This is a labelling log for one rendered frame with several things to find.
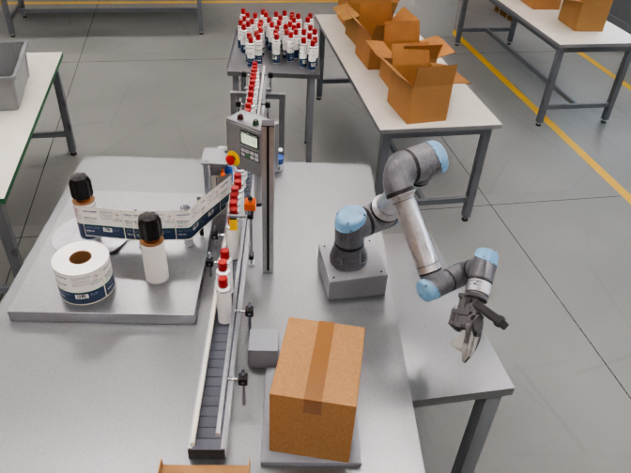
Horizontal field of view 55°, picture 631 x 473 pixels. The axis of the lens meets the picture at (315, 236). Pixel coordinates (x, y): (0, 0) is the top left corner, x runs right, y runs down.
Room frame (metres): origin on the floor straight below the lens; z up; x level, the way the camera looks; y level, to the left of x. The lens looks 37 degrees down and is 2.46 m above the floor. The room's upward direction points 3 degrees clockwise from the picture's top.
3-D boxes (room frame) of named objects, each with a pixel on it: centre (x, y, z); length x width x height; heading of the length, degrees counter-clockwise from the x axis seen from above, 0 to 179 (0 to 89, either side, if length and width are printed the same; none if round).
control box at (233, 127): (1.94, 0.25, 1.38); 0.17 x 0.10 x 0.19; 58
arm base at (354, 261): (1.86, -0.14, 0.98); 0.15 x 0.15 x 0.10
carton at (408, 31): (4.00, -0.56, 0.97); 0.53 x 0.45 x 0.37; 104
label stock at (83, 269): (1.66, 0.85, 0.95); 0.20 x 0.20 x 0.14
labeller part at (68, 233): (1.97, 0.94, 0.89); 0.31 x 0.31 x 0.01
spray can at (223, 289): (1.53, 0.31, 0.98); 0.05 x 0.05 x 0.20
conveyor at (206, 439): (1.83, 0.33, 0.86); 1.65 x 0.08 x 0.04; 3
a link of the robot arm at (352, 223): (1.86, -0.14, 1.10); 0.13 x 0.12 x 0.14; 123
